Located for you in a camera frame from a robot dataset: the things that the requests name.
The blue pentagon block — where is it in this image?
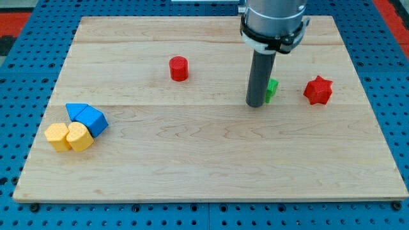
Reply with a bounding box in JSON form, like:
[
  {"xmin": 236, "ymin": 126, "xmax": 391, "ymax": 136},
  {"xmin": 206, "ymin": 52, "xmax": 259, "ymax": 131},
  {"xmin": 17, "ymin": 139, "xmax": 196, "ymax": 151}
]
[{"xmin": 75, "ymin": 106, "xmax": 108, "ymax": 137}]

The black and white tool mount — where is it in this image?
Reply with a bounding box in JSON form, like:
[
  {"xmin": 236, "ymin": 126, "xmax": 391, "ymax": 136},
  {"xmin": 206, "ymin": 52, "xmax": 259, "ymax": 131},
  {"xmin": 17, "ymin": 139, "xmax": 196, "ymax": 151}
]
[{"xmin": 240, "ymin": 15, "xmax": 310, "ymax": 55}]

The yellow hexagon block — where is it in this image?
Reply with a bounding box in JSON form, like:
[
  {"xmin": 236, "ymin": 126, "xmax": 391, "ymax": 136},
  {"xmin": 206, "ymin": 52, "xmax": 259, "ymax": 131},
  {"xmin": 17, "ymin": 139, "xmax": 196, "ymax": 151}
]
[{"xmin": 44, "ymin": 123, "xmax": 71, "ymax": 152}]

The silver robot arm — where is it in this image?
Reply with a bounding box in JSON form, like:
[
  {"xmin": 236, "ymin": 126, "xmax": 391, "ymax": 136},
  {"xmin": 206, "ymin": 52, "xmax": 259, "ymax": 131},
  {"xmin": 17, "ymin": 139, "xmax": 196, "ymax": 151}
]
[{"xmin": 244, "ymin": 0, "xmax": 307, "ymax": 36}]

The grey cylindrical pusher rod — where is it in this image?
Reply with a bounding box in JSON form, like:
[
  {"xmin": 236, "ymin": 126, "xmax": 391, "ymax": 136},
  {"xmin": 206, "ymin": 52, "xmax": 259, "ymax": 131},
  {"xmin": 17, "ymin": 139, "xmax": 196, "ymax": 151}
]
[{"xmin": 246, "ymin": 51, "xmax": 276, "ymax": 107}]

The red star block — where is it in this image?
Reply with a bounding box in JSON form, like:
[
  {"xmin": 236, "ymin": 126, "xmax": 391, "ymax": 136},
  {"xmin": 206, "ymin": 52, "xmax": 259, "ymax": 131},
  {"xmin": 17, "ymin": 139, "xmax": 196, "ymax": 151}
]
[{"xmin": 303, "ymin": 75, "xmax": 333, "ymax": 105}]

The green block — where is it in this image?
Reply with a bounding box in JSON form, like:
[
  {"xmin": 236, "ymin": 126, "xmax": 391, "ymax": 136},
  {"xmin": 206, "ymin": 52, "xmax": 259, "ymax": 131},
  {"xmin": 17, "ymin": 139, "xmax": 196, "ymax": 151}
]
[{"xmin": 265, "ymin": 79, "xmax": 279, "ymax": 103}]

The yellow heart block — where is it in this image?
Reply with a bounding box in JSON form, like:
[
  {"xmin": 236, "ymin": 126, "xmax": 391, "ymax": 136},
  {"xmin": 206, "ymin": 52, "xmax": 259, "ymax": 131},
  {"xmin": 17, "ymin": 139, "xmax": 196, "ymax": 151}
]
[{"xmin": 66, "ymin": 122, "xmax": 94, "ymax": 152}]

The red cylinder block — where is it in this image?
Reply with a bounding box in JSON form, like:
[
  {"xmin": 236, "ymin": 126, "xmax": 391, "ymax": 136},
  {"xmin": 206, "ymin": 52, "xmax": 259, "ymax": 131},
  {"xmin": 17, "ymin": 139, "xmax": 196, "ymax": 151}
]
[{"xmin": 169, "ymin": 56, "xmax": 189, "ymax": 82}]

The blue triangle block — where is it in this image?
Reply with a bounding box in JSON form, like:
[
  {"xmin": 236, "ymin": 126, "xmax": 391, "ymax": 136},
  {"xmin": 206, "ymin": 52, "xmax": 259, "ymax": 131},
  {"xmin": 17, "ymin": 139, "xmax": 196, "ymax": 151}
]
[{"xmin": 66, "ymin": 103, "xmax": 88, "ymax": 121}]

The wooden board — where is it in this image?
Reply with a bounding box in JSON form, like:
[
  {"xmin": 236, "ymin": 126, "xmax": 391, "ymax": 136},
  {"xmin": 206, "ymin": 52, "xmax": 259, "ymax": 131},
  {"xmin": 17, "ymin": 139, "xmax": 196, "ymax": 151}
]
[{"xmin": 13, "ymin": 16, "xmax": 408, "ymax": 203}]

